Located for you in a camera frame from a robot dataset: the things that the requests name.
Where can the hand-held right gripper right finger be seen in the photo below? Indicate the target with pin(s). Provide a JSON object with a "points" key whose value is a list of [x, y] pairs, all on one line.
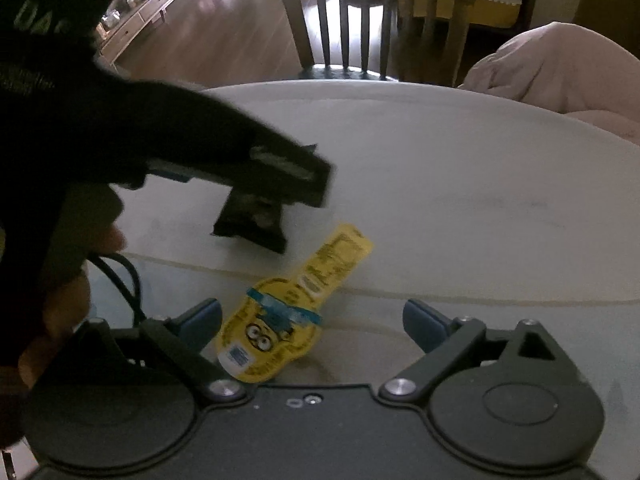
{"points": [[424, 325]]}

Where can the wooden slatted chair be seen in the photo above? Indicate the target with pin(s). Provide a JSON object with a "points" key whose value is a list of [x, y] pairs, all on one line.
{"points": [[350, 10]]}

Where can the long low wooden sideboard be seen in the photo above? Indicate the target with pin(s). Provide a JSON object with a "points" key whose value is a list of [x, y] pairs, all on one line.
{"points": [[145, 10]]}

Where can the yellow snack packet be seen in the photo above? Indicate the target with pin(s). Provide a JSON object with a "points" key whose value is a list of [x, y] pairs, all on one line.
{"points": [[280, 320]]}

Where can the pink cloth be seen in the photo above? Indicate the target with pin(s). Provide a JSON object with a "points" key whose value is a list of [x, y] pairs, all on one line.
{"points": [[560, 75]]}

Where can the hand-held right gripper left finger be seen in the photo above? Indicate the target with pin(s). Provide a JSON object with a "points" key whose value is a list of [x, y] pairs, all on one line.
{"points": [[201, 320]]}

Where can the black snack packet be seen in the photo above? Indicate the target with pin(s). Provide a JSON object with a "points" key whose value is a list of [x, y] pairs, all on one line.
{"points": [[245, 225]]}

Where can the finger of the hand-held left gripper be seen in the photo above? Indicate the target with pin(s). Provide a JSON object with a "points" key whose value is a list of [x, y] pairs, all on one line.
{"points": [[172, 172], [270, 160]]}

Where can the person's left hand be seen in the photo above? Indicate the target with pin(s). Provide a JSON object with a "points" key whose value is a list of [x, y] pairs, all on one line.
{"points": [[67, 315]]}

